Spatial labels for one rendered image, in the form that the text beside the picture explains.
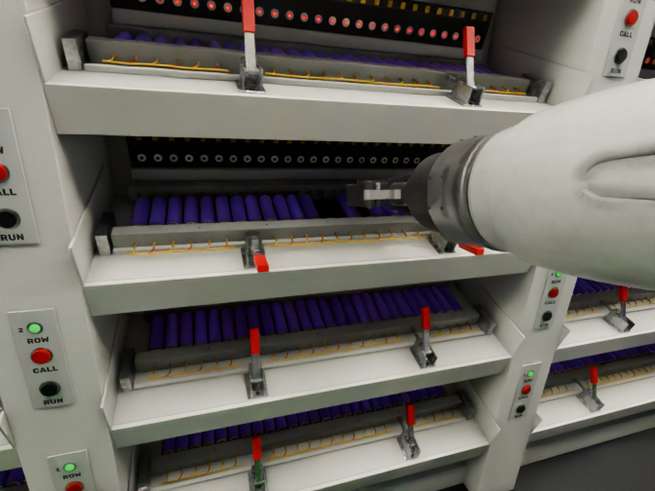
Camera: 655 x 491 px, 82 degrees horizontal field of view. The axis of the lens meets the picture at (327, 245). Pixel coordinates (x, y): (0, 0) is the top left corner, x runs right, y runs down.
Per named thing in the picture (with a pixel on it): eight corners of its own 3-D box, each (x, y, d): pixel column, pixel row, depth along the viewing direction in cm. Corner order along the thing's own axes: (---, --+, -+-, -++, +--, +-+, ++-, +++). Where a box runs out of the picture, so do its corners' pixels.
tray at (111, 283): (527, 273, 59) (557, 222, 54) (91, 317, 41) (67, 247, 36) (459, 207, 75) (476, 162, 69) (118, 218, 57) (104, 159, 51)
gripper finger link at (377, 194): (432, 206, 36) (387, 207, 34) (398, 205, 41) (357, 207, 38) (432, 180, 36) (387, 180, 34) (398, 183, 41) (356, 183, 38)
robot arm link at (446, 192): (466, 123, 25) (418, 136, 31) (463, 257, 26) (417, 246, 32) (569, 128, 28) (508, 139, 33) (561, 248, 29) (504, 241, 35)
